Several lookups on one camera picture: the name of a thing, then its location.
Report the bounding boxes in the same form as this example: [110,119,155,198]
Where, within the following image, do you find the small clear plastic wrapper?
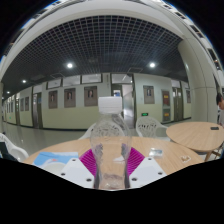
[179,155,193,164]
[148,147,164,158]

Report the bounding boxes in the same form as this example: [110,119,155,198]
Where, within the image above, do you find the round wooden side table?
[165,121,224,162]

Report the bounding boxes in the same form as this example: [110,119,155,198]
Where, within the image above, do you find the clear plastic water bottle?
[89,96,133,191]

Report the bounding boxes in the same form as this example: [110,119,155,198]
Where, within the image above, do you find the person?
[215,92,224,127]

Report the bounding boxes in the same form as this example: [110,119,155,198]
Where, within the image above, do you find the round ceiling lights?
[5,61,157,96]

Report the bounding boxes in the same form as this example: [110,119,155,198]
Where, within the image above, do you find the framed wall pictures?
[5,85,193,112]

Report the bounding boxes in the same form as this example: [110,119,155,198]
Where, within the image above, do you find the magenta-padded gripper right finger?
[127,146,168,190]

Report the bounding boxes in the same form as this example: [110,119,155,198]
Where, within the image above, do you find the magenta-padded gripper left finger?
[59,148,98,190]

